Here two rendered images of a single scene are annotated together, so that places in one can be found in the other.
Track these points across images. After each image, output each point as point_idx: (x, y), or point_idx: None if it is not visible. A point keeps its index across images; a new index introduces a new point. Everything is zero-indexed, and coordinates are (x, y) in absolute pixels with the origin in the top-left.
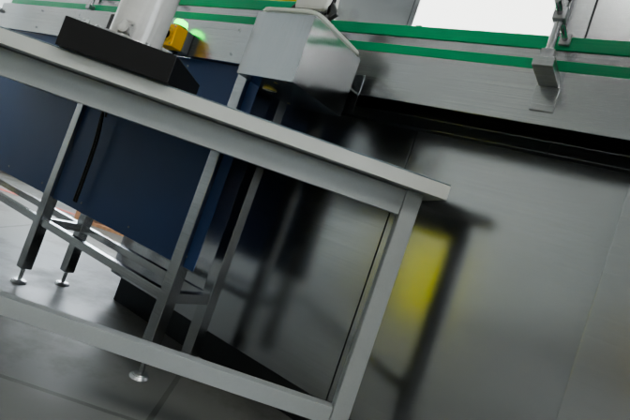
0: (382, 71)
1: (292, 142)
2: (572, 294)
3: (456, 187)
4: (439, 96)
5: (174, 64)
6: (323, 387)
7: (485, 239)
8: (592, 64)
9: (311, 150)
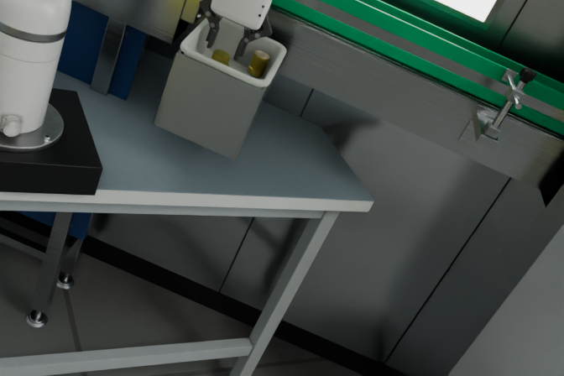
0: (307, 53)
1: (231, 205)
2: (446, 234)
3: (361, 133)
4: (371, 101)
5: (100, 175)
6: (216, 281)
7: (383, 183)
8: (524, 106)
9: (250, 206)
